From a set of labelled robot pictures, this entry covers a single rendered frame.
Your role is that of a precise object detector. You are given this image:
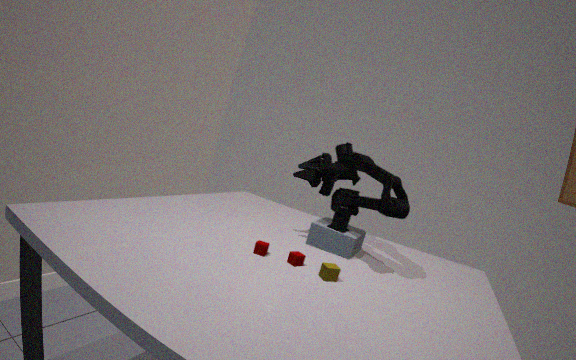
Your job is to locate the yellow cube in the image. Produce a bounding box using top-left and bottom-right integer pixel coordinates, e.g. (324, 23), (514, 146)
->
(319, 262), (341, 282)

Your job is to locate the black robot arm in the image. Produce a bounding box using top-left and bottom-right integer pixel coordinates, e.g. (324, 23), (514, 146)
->
(319, 143), (410, 233)

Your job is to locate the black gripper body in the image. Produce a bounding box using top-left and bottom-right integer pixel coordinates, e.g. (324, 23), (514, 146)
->
(311, 153), (342, 187)

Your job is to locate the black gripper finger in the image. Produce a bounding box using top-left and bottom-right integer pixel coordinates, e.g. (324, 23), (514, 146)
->
(293, 169), (313, 186)
(298, 155), (322, 175)

